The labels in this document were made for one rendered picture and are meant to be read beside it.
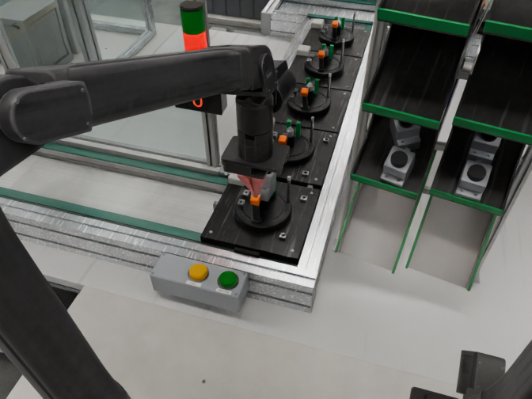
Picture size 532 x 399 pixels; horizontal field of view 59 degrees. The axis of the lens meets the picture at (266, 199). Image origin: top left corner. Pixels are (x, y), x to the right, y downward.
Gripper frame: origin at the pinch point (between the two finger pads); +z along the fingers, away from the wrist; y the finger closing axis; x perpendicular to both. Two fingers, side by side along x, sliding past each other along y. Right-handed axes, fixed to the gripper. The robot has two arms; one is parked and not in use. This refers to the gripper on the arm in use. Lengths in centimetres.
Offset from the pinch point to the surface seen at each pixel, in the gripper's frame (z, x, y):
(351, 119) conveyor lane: 29, -68, -9
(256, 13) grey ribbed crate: 60, -204, 66
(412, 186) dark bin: 3.3, -13.2, -26.9
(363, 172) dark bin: 3.4, -14.7, -17.4
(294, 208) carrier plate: 26.3, -22.9, -2.2
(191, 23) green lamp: -15.2, -29.4, 23.2
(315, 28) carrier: 28, -125, 15
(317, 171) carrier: 26.5, -38.4, -4.4
